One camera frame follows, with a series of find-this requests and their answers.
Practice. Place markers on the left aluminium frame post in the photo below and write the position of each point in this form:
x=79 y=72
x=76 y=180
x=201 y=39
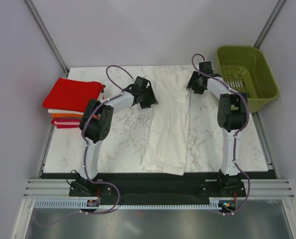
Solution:
x=46 y=35

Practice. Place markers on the pink red folded shirts bottom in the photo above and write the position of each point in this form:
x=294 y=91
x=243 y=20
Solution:
x=66 y=123

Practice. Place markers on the white slotted cable duct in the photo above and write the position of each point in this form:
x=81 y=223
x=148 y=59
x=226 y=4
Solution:
x=100 y=204

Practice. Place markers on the olive green plastic basket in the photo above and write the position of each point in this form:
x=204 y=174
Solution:
x=245 y=69

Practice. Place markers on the right aluminium frame post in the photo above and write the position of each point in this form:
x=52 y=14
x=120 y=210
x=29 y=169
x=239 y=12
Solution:
x=269 y=23

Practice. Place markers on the white t shirt robot print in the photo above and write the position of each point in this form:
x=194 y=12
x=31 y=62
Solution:
x=166 y=149

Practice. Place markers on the orange folded t shirt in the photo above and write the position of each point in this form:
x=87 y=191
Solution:
x=58 y=115

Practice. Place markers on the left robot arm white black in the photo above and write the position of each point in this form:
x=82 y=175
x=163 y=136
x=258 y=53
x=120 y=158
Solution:
x=96 y=121

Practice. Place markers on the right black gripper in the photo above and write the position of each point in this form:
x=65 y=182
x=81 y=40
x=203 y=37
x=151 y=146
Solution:
x=191 y=83

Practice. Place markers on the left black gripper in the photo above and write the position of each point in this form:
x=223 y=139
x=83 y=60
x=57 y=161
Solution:
x=152 y=100

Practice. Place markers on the aluminium frame post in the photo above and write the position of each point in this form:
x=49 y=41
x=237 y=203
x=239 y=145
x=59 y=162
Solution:
x=46 y=35
x=269 y=23

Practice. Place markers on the aluminium rail base frame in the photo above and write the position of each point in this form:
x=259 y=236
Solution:
x=62 y=153

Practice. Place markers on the red folded t shirt top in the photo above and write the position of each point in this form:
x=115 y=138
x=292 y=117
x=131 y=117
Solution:
x=72 y=95

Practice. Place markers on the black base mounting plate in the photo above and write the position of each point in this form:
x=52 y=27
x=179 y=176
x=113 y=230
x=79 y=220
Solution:
x=160 y=188

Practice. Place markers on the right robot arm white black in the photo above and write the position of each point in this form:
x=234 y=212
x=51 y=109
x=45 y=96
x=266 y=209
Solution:
x=232 y=115

